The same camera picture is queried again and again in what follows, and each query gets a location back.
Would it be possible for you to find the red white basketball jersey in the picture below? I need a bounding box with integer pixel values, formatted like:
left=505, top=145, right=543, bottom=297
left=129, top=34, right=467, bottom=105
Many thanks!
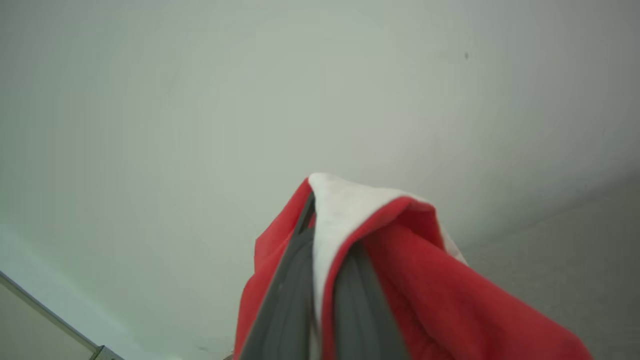
left=232, top=172, right=596, bottom=360

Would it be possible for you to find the beige panel with grey edge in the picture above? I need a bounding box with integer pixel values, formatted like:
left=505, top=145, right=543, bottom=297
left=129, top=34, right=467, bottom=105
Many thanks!
left=0, top=270, right=126, bottom=360

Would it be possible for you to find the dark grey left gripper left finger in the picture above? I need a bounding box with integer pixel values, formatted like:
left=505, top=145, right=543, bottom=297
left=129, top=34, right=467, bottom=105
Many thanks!
left=240, top=192, right=317, bottom=360

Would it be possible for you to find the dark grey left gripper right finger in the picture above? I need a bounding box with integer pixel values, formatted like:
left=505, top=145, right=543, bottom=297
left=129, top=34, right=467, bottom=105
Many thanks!
left=332, top=242, right=411, bottom=360

